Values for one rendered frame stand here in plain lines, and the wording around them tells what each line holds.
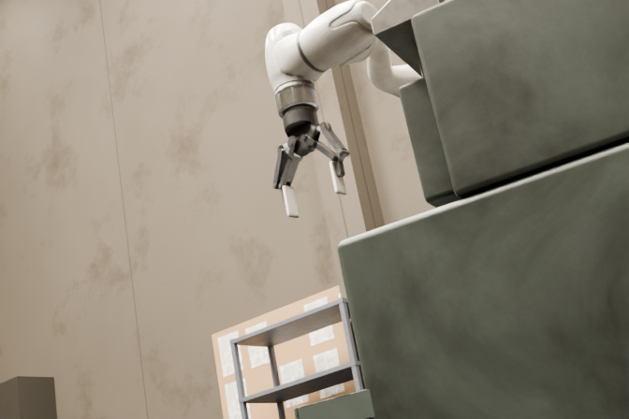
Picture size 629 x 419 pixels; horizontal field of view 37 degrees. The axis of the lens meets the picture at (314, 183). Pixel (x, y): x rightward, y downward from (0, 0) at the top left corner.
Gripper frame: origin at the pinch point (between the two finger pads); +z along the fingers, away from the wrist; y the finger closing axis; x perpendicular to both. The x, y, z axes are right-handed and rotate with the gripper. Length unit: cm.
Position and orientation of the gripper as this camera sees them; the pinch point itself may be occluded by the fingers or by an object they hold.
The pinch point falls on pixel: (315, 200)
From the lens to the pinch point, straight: 193.7
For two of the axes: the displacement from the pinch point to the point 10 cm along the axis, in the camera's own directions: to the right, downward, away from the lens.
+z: 1.7, 9.2, -3.6
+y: -7.3, 3.7, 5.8
